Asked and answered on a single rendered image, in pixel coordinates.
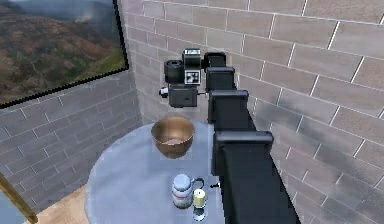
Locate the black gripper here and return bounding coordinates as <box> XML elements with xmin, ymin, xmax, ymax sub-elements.
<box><xmin>159</xmin><ymin>59</ymin><xmax>199</xmax><ymax>109</ymax></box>

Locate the brown round bowl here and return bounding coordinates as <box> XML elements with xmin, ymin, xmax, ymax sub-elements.
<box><xmin>150</xmin><ymin>115</ymin><xmax>196</xmax><ymax>160</ymax></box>

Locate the round blue-grey table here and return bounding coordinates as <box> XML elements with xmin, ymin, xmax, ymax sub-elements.
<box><xmin>84</xmin><ymin>119</ymin><xmax>228</xmax><ymax>224</ymax></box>

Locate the white mug with red band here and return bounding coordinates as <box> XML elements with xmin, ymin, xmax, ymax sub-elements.
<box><xmin>171</xmin><ymin>173</ymin><xmax>205</xmax><ymax>210</ymax></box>

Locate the small pale yellow cylinder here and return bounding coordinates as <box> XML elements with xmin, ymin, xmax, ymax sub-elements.
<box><xmin>193</xmin><ymin>188</ymin><xmax>207</xmax><ymax>209</ymax></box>

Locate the small dark glass round thing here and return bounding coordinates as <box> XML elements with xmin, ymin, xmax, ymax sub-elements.
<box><xmin>192</xmin><ymin>207</ymin><xmax>207</xmax><ymax>222</ymax></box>

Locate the black framed landscape picture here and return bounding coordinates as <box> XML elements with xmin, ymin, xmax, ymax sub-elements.
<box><xmin>0</xmin><ymin>0</ymin><xmax>130</xmax><ymax>110</ymax></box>

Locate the brown wooden bar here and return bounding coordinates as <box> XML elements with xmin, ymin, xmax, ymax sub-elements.
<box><xmin>0</xmin><ymin>172</ymin><xmax>39</xmax><ymax>224</ymax></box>

